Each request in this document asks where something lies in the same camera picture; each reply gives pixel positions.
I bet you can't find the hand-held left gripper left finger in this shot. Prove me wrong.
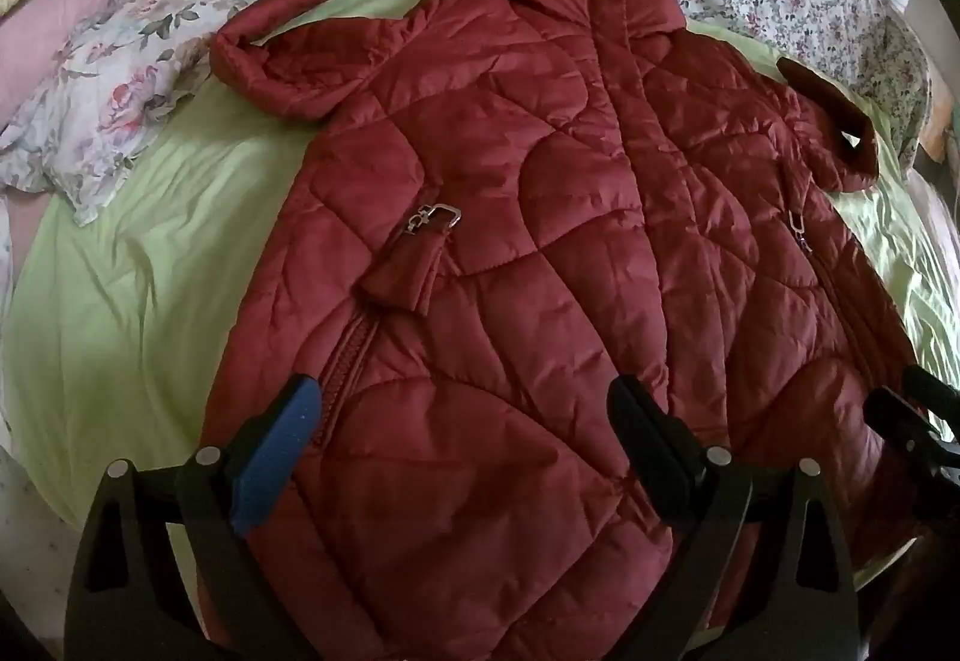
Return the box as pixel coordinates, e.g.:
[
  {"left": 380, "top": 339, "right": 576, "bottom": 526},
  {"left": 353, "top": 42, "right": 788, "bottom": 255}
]
[{"left": 64, "top": 372, "right": 325, "bottom": 661}]

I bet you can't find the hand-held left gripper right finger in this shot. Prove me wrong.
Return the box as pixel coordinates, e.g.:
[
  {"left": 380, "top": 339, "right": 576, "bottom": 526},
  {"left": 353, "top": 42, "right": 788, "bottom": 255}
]
[{"left": 606, "top": 372, "right": 863, "bottom": 661}]

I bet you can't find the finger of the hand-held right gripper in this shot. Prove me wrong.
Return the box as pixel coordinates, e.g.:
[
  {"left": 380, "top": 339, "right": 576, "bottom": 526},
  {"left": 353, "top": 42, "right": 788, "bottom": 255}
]
[
  {"left": 902, "top": 363, "right": 960, "bottom": 411},
  {"left": 862, "top": 387, "right": 960, "bottom": 468}
]

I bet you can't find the large flower print pillow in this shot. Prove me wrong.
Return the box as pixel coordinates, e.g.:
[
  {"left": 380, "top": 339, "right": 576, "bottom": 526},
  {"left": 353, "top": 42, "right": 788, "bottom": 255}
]
[{"left": 0, "top": 0, "right": 267, "bottom": 227}]

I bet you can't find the red quilted jacket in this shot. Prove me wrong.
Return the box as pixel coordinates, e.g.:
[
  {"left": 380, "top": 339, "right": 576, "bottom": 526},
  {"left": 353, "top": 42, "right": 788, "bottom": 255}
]
[{"left": 199, "top": 0, "right": 927, "bottom": 661}]

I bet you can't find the light green bed sheet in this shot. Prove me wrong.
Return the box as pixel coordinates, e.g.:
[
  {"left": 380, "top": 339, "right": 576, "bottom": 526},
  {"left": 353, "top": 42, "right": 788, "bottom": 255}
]
[{"left": 0, "top": 0, "right": 960, "bottom": 557}]

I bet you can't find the pink pillow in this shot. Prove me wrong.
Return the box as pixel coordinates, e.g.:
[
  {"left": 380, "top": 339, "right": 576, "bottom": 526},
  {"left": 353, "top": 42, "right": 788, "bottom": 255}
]
[{"left": 0, "top": 0, "right": 147, "bottom": 122}]

